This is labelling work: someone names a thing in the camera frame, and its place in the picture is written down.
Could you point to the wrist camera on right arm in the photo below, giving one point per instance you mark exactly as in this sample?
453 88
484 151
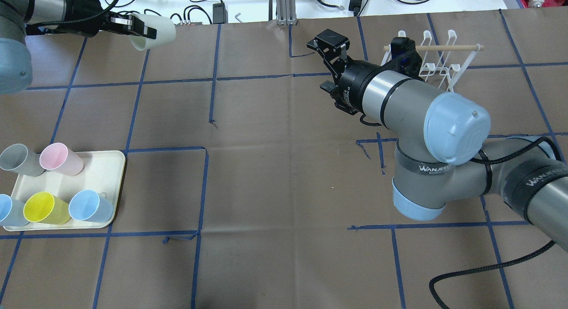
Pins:
406 58

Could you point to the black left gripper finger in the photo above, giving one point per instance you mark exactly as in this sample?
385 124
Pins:
130 25

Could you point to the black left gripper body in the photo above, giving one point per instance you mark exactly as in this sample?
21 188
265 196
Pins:
82 25

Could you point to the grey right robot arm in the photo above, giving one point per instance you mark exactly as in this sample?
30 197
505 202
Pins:
442 153

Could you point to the yellow plastic cup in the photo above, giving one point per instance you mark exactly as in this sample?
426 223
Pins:
44 207

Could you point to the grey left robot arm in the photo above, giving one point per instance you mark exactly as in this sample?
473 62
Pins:
16 16

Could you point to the white wire cup rack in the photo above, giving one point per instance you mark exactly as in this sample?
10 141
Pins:
445 63

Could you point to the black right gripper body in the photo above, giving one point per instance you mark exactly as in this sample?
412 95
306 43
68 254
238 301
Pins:
353 85

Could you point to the light blue cup near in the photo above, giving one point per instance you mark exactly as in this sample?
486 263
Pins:
90 206

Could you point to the cream plastic tray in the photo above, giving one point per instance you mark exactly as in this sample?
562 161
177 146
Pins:
103 172

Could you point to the grey plastic cup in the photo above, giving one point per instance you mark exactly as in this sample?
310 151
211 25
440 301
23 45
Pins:
18 158

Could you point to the black power adapter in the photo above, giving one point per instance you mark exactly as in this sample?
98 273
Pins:
219 13

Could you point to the light blue cup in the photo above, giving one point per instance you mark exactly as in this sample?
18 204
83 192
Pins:
90 206
11 211

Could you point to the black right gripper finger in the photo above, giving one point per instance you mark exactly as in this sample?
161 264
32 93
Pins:
332 48
330 88

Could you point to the white plastic cup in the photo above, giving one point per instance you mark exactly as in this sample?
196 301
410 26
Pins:
166 32

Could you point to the aluminium frame post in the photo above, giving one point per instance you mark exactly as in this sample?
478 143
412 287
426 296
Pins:
286 12

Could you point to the pink plastic cup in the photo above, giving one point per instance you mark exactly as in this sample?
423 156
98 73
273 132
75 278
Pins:
58 158

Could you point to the light blue cup far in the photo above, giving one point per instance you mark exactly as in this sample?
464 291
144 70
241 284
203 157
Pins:
11 211

